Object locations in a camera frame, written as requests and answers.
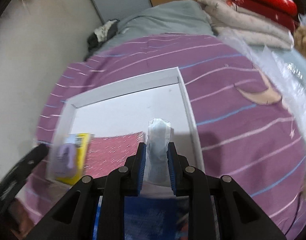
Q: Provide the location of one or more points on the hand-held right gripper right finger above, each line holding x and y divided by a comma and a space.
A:
171, 170

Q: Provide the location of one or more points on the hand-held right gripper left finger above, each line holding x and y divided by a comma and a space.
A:
141, 170

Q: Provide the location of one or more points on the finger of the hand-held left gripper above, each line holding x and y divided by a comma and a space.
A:
30, 162

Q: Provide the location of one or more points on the blue printed packet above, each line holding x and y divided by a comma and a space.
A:
156, 150

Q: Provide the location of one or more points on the pink glitter scouring sponge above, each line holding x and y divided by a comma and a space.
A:
113, 152

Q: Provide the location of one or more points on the lavender tissue packet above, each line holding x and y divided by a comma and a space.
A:
64, 158

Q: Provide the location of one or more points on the yellow wet wipes pack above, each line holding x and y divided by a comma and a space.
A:
83, 150

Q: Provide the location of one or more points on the white cardboard box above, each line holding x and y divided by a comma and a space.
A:
123, 105

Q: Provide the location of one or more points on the dark and white cloth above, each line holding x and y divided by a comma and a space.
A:
101, 33

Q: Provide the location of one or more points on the clear plastic bag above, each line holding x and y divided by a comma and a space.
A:
275, 62

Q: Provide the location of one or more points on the grey pillow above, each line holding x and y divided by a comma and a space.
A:
163, 17

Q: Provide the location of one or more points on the folded white quilt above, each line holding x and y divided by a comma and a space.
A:
243, 22

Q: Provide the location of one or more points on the brown plush toy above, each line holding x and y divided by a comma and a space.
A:
304, 42

